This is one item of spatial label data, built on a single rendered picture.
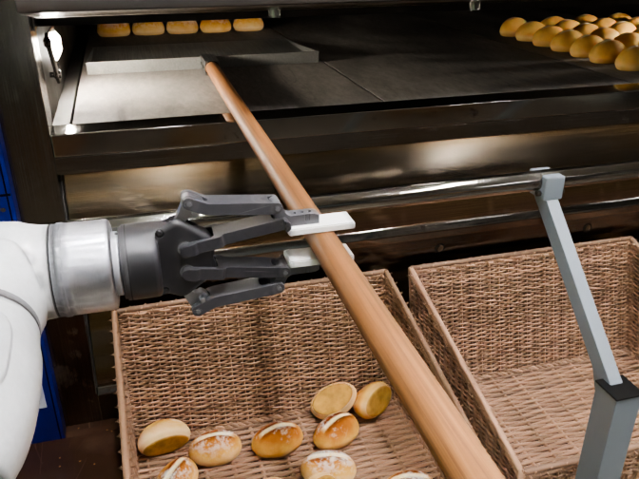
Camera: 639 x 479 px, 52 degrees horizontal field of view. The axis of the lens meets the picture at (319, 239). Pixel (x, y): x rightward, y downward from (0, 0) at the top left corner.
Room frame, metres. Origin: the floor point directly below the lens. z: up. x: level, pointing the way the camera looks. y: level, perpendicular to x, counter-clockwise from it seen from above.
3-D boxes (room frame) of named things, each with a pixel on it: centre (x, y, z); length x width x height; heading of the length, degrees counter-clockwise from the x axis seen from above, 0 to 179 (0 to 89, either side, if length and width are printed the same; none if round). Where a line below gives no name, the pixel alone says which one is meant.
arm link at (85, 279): (0.56, 0.22, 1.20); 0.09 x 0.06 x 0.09; 16
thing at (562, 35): (1.89, -0.85, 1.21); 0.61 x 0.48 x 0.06; 16
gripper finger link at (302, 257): (0.62, 0.00, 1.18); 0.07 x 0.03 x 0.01; 106
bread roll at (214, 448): (0.93, 0.19, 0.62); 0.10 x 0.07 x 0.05; 104
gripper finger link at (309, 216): (0.61, 0.03, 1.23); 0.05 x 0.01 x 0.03; 106
